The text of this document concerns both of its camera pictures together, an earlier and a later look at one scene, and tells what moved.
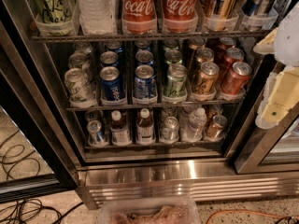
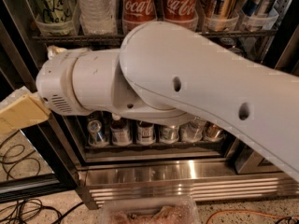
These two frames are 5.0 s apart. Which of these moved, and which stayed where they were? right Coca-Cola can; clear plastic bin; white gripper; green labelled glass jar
Moved: white gripper
Stayed: clear plastic bin; right Coca-Cola can; green labelled glass jar
